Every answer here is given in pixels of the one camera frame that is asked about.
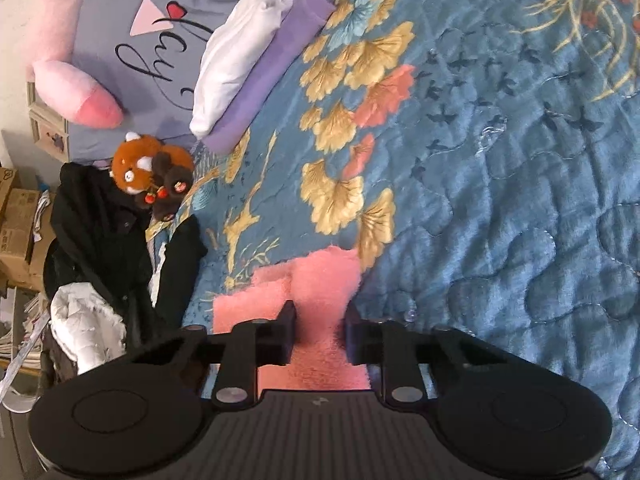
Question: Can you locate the white crumpled garment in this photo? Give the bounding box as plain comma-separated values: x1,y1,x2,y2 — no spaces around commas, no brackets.
50,282,128,376

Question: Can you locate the stack of white papers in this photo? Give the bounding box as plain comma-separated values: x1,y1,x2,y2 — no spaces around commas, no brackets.
0,290,51,411

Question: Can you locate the lilac script print pillow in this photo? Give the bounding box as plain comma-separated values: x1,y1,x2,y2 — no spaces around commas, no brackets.
62,0,271,166

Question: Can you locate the blue floral quilted bedspread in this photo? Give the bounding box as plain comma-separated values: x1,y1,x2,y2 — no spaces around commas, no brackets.
145,0,640,476

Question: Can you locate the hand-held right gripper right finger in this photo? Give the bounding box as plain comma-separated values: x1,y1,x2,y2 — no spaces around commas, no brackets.
342,301,507,406

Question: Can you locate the black jacket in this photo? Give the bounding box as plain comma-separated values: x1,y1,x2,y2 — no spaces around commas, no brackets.
44,162,208,391

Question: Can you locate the pink plush toy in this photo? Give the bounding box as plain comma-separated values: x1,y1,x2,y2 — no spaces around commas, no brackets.
27,0,126,128

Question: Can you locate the purple folded garment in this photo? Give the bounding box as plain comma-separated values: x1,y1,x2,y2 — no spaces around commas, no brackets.
205,0,337,153

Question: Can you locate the large cardboard box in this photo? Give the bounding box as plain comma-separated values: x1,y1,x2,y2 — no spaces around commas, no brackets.
0,187,56,291

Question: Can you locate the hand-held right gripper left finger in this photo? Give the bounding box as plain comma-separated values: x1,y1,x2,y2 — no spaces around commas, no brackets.
125,300,299,408

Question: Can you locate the pink fleece garment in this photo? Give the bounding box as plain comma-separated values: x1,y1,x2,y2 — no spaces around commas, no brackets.
212,247,373,393

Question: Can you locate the white folded garment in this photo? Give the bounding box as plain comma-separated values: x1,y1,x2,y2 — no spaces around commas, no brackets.
190,0,293,141

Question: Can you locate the small cardboard box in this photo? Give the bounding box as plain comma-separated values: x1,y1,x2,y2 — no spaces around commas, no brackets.
0,167,21,216

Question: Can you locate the red panda plush toy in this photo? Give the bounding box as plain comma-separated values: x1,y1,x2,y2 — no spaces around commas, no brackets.
110,131,196,221

